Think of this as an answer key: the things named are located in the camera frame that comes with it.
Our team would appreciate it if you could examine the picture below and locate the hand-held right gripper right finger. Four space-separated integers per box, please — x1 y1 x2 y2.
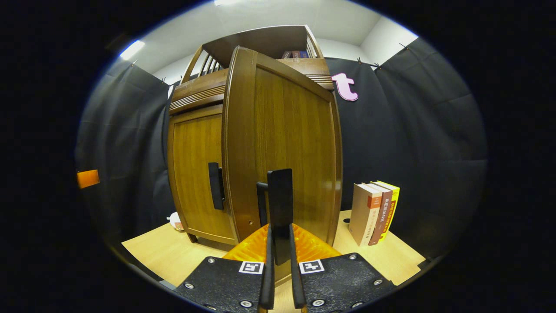
289 223 397 312

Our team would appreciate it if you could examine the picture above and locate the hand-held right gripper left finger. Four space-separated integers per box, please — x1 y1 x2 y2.
174 224 275 313

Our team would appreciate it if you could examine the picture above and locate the black door handle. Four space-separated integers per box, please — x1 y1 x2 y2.
208 162 225 211
256 169 294 266

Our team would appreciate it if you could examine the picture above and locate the wooden shoe cabinet door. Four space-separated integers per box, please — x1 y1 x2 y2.
167 104 237 245
222 46 344 285

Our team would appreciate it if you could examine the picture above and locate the wooden double-door shoe cabinet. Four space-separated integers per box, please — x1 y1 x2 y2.
167 25 344 285

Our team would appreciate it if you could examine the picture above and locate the wooden cabinet drawer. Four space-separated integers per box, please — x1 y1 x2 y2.
171 58 334 105

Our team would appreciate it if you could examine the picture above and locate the beige book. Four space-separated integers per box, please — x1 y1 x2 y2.
348 183 383 247

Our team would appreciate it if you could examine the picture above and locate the small white packet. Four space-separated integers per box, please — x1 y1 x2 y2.
167 212 185 232

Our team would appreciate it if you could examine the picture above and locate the brown and white book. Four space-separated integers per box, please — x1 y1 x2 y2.
368 183 393 246

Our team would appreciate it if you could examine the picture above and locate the black backdrop cloth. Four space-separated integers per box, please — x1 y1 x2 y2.
75 37 488 261

